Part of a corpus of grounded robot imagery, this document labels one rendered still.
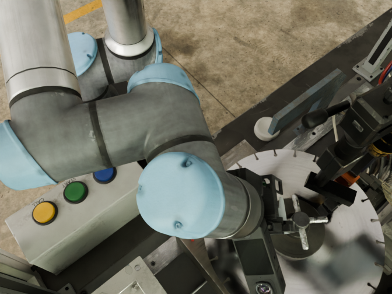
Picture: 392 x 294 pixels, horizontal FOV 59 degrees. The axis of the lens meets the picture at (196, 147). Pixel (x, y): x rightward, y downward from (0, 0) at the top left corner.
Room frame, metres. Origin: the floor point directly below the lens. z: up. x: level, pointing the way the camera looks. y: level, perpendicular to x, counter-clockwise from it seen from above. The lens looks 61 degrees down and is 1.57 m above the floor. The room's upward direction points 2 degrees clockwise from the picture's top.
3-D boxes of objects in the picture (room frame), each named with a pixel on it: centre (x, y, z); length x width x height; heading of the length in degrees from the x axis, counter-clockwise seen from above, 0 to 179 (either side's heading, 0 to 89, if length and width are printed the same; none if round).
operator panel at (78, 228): (0.24, 0.24, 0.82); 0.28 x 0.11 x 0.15; 131
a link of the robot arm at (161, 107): (0.21, 0.05, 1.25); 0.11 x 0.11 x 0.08; 19
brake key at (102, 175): (0.30, 0.19, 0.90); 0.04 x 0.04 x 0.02
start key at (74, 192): (0.25, 0.25, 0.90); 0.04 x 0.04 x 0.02
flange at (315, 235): (0.18, -0.18, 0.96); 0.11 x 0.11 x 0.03
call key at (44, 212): (0.21, 0.30, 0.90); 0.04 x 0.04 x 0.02
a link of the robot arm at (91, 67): (0.58, 0.29, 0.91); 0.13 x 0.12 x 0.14; 109
